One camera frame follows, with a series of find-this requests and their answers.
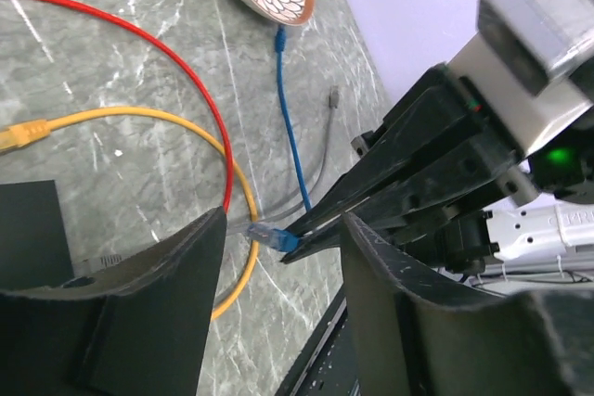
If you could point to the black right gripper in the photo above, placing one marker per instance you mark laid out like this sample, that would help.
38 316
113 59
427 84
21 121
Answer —
514 166

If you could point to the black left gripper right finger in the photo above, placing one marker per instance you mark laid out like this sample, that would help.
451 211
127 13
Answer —
417 332

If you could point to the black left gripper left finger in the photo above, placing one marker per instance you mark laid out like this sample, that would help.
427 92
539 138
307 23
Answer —
136 328

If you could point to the black network switch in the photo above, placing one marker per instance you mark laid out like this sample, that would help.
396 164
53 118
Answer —
34 246

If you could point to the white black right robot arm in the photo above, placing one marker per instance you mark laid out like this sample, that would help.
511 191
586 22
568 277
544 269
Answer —
443 180

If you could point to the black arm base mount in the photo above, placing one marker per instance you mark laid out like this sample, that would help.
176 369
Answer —
327 363

